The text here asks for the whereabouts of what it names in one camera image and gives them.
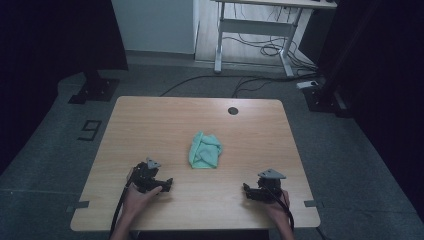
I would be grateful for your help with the black curtain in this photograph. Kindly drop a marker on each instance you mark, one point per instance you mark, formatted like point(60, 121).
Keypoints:
point(50, 50)
point(383, 66)

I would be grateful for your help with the black floor tape marking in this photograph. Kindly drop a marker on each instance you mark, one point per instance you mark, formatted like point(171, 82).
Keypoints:
point(89, 130)

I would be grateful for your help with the person's left hand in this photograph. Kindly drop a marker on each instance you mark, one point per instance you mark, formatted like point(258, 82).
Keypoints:
point(138, 203)

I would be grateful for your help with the green towel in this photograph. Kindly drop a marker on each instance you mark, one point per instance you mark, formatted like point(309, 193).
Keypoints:
point(205, 150)

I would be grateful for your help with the white power strip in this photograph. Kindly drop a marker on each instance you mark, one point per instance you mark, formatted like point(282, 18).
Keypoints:
point(307, 84)

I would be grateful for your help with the grey tape piece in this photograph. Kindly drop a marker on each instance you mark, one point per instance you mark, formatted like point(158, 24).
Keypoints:
point(80, 205)
point(311, 203)

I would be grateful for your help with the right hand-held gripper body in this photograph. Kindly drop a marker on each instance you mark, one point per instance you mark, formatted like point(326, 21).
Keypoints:
point(266, 184)

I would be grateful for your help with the black stand base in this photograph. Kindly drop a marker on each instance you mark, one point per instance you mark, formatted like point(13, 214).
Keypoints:
point(325, 101)
point(96, 90)

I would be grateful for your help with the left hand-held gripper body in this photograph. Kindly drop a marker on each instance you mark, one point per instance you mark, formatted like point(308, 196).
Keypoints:
point(146, 176)

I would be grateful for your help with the person's right hand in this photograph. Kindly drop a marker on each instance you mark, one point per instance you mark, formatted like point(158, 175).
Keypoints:
point(280, 211)

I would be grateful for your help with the white metal desk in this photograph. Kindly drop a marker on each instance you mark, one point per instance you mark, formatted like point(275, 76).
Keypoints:
point(256, 26)

